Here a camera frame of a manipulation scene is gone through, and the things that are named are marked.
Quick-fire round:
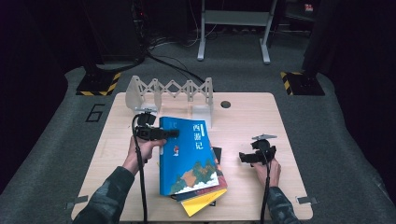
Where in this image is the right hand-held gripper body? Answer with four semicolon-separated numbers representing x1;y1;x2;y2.
250;133;278;165

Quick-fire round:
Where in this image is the black stand base striped edge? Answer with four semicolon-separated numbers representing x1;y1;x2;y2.
75;62;122;97
279;70;326;96

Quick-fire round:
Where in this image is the white expandable book rack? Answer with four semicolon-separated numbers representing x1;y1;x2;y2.
124;75;215;129

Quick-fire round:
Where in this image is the white metal desk frame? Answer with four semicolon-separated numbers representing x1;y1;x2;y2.
196;0;279;65

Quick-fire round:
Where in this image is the person's right hand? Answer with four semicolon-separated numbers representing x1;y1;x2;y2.
251;157;282;189

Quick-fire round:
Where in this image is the black floor cable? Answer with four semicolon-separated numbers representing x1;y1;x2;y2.
144;50;216;92

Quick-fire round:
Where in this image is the black equipment cabinet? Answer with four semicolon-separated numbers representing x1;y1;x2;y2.
82;0;146;63

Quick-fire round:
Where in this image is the grey tape strip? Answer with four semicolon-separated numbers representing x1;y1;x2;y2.
294;195;319;205
64;194;90;211

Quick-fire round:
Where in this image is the blue book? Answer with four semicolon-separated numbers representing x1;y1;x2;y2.
158;116;220;197

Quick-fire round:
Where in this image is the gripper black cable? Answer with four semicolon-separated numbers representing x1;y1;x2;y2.
260;146;272;224
131;113;149;224

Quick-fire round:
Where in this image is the black book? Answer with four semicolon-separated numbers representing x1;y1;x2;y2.
210;147;223;207

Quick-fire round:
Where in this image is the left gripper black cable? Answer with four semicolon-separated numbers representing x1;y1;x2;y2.
131;113;149;224

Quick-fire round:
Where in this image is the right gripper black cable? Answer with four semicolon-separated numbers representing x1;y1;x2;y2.
260;146;272;224

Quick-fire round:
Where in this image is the yellow book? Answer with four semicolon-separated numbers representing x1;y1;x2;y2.
180;188;228;217

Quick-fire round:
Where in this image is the person's left hand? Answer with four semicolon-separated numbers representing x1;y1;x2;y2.
121;135;167;175

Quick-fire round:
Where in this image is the red illustrated book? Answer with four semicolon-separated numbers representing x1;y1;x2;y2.
169;146;229;203

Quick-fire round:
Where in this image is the tangle of floor cables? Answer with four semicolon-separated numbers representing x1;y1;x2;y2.
148;29;219;50

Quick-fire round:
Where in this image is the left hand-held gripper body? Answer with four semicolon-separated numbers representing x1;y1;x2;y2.
134;106;163;142

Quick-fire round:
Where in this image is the dark curtain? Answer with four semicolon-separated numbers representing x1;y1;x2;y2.
303;0;396;200
0;0;85;194

